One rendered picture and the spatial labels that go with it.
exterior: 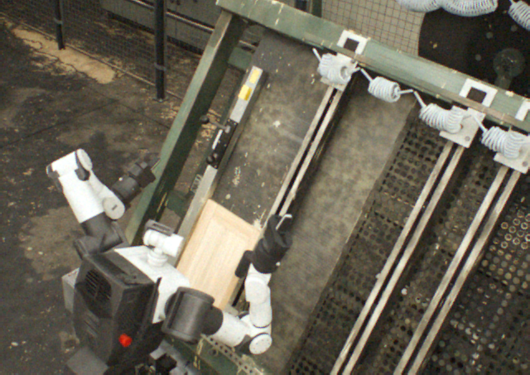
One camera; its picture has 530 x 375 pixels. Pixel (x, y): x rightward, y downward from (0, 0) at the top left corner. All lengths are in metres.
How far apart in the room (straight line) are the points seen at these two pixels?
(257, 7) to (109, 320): 1.26
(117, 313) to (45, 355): 1.77
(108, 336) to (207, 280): 0.65
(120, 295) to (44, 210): 2.77
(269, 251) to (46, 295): 2.33
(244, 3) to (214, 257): 0.98
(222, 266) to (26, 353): 1.53
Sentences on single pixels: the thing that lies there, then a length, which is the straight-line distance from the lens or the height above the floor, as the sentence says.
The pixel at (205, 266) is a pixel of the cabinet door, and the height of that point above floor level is 1.04.
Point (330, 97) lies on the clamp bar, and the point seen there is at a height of 1.74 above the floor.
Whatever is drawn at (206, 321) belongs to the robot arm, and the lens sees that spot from 2.00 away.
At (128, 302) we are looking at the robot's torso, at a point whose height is 1.36.
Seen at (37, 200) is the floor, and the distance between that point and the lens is 4.77.
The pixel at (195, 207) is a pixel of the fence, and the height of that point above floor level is 1.21.
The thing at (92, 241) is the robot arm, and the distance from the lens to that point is 2.22.
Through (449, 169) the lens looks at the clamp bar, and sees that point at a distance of 2.09.
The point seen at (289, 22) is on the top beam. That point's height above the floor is 1.92.
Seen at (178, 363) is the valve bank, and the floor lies 0.74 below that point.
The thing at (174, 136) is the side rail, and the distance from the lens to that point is 2.70.
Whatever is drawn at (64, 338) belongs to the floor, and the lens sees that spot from 3.78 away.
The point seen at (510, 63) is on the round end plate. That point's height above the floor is 1.86.
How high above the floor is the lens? 2.74
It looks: 33 degrees down
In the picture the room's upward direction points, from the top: 6 degrees clockwise
